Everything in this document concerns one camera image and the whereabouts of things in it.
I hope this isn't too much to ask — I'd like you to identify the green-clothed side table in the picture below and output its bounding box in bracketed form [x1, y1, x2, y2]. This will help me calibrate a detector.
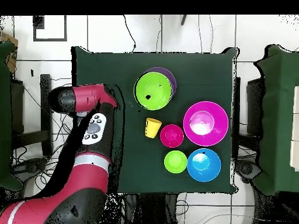
[253, 44, 299, 197]
[0, 41, 24, 192]

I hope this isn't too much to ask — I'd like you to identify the thin black cable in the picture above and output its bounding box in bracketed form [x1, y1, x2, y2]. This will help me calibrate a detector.
[123, 15, 137, 53]

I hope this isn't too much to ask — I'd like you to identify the purple plastic bowl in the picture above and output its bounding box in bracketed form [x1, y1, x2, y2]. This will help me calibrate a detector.
[143, 66, 178, 101]

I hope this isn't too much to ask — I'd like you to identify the black metal stand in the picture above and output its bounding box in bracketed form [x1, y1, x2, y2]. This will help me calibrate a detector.
[232, 76, 241, 143]
[10, 73, 53, 157]

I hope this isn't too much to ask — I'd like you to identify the black pedestal leg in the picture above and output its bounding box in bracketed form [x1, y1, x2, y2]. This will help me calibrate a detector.
[235, 159, 262, 184]
[11, 157, 48, 181]

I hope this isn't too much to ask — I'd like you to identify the cardboard box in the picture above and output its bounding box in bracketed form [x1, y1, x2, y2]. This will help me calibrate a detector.
[0, 31, 19, 74]

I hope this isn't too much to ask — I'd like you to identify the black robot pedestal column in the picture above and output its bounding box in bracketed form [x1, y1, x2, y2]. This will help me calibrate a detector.
[123, 192, 179, 224]

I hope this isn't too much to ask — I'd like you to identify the small green plastic bowl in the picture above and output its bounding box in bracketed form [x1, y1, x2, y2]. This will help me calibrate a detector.
[164, 150, 188, 174]

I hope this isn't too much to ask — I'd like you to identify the large green plastic bowl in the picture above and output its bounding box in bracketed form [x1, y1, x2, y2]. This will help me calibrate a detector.
[133, 71, 173, 111]

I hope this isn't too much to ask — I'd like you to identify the small red plastic bowl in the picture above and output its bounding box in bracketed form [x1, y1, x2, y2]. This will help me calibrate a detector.
[159, 124, 185, 148]

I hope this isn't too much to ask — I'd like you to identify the black box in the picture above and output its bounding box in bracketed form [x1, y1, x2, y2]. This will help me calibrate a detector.
[246, 78, 266, 136]

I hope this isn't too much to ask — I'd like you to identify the large pink plastic bowl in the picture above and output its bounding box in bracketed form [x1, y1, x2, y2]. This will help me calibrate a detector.
[183, 100, 229, 147]

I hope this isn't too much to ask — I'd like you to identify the dark green table cloth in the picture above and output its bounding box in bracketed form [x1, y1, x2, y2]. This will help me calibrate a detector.
[71, 45, 239, 195]

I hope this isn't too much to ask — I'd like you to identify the tangle of floor cables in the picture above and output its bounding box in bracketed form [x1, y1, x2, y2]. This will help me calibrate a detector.
[10, 78, 73, 194]

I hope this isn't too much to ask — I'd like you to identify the blue plastic bowl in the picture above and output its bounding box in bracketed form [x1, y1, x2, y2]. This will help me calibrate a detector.
[186, 148, 222, 183]

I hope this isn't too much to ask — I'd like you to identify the yellow plastic cup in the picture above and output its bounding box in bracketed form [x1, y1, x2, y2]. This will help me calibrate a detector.
[144, 117, 162, 139]

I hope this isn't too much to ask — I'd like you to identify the black square floor frame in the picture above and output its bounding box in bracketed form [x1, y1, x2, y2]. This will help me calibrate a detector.
[32, 15, 68, 42]

